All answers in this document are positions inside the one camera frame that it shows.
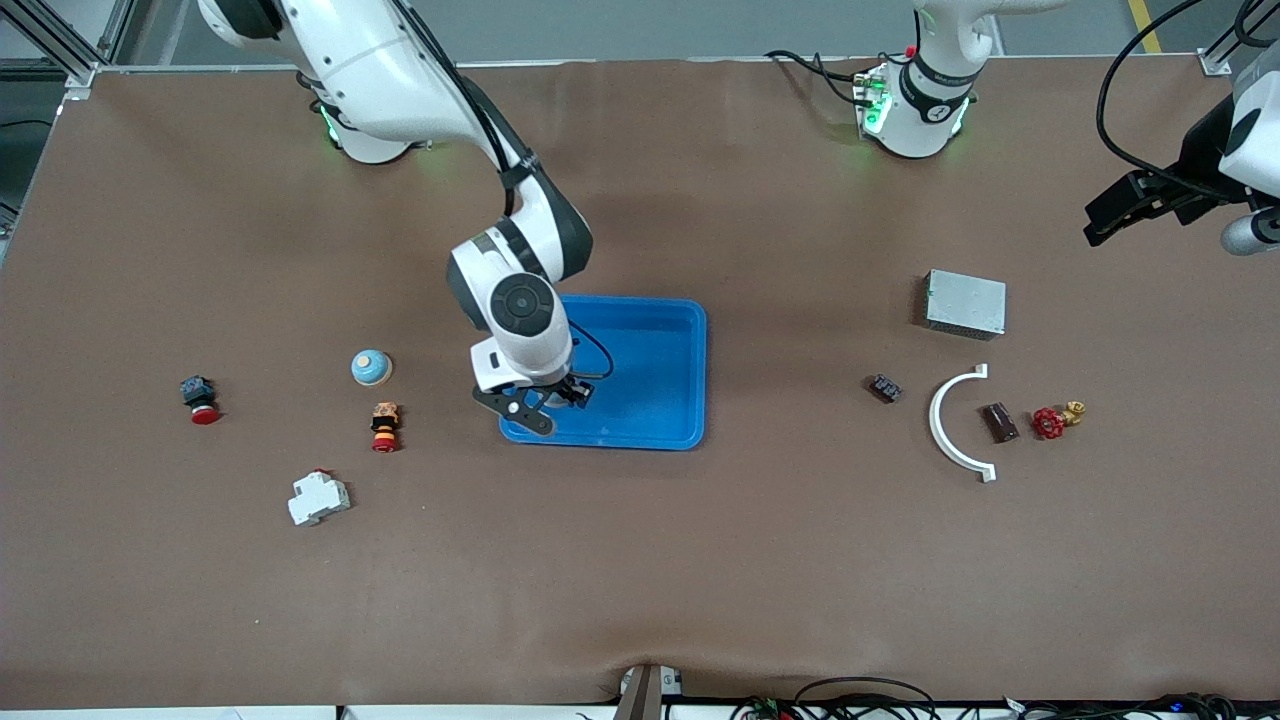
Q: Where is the blue plastic tray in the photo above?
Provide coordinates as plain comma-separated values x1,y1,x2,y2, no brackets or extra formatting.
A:
497,295,709,451

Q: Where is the grey metal power supply box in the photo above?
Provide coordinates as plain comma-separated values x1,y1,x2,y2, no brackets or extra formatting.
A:
922,268,1008,342

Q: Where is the white circuit breaker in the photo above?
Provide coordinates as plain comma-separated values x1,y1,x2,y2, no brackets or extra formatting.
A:
287,468,352,528

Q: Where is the red mushroom push button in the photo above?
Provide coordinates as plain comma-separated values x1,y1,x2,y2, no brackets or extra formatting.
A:
179,374,222,427

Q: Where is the aluminium frame post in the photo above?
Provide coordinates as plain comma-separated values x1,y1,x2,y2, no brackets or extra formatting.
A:
1195,0,1280,76
0,0,136,101

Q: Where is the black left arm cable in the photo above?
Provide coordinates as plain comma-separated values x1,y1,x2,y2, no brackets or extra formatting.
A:
1096,0,1280,196

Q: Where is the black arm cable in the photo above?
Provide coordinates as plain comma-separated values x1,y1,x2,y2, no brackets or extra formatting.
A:
1096,0,1280,196
395,0,616,381

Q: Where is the red handle brass valve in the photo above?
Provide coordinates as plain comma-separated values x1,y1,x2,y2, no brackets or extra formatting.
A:
1031,400,1087,442

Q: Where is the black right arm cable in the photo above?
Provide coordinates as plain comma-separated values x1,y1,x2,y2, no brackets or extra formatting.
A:
395,0,616,381

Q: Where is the white curved plastic bracket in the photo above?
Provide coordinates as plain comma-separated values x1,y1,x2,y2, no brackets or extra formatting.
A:
928,363,998,484

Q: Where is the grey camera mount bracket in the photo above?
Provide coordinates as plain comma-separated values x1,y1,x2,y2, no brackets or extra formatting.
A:
612,662,686,720

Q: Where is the black looped cable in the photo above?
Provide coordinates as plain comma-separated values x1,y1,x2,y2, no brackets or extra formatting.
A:
793,677,941,720

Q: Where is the black cable bundle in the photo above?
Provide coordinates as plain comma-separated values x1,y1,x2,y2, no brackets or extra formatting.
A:
1000,692,1280,720

